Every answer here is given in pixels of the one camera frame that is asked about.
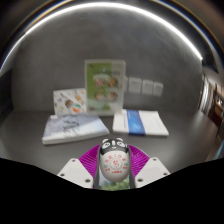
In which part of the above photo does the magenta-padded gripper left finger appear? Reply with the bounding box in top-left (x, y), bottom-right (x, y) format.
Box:
top-left (57, 143), bottom-right (103, 190)

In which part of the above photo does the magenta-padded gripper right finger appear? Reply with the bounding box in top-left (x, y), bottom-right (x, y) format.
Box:
top-left (127, 144), bottom-right (171, 189)

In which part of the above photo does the white panda-print computer mouse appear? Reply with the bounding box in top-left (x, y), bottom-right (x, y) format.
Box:
top-left (98, 137), bottom-right (131, 183)

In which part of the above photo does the grey-covered book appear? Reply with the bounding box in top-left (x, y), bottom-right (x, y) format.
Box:
top-left (41, 113), bottom-right (111, 146)

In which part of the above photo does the white book with blue stripe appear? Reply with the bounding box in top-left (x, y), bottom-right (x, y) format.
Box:
top-left (111, 108), bottom-right (170, 137)

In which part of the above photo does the white cartoon sticker card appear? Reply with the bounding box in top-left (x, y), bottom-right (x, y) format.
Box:
top-left (52, 87), bottom-right (88, 117)

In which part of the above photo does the green standing poster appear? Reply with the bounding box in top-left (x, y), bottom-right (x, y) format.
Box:
top-left (84, 59), bottom-right (127, 117)

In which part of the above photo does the white wall plate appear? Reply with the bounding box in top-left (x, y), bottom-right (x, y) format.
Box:
top-left (141, 79), bottom-right (155, 96)
top-left (152, 81), bottom-right (164, 98)
top-left (128, 77), bottom-right (143, 94)

